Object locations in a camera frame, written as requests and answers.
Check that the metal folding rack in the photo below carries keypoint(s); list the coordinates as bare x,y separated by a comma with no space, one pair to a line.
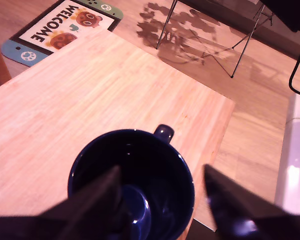
166,24

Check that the dark blue ELWOOD mug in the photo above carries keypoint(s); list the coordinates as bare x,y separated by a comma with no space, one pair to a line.
165,175

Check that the black device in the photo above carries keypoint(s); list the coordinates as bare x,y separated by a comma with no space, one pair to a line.
290,12

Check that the welcome doormat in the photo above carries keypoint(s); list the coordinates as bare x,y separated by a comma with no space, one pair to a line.
52,27

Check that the white furniture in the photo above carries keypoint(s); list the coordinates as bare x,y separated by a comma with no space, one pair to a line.
295,162

